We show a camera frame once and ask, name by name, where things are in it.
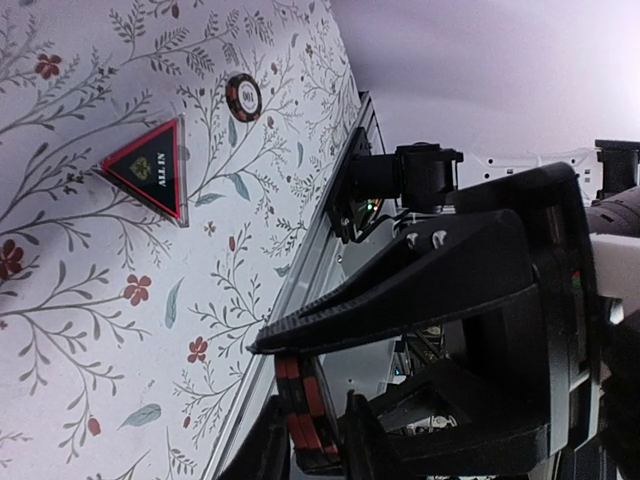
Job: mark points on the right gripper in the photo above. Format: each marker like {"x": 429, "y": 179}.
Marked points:
{"x": 548, "y": 200}

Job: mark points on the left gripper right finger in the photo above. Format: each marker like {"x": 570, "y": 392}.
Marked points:
{"x": 367, "y": 451}

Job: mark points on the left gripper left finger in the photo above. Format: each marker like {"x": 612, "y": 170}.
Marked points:
{"x": 265, "y": 452}

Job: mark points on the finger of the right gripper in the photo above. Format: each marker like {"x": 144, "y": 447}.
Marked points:
{"x": 436, "y": 271}
{"x": 453, "y": 422}

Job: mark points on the orange short chip stack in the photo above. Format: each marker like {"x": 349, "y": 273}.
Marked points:
{"x": 309, "y": 413}

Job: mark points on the black triangle card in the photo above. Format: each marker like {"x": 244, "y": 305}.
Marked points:
{"x": 152, "y": 170}

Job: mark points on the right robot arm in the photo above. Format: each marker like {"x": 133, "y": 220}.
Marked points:
{"x": 538, "y": 298}

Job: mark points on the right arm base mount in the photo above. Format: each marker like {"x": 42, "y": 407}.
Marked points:
{"x": 347, "y": 215}

